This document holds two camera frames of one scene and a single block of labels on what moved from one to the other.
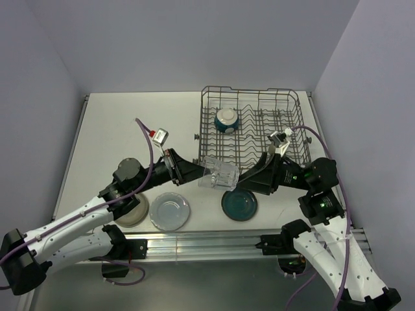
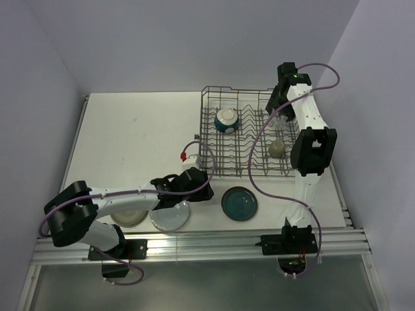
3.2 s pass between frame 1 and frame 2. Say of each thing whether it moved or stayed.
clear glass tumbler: moved
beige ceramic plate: stayed
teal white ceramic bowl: stayed
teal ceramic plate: stayed
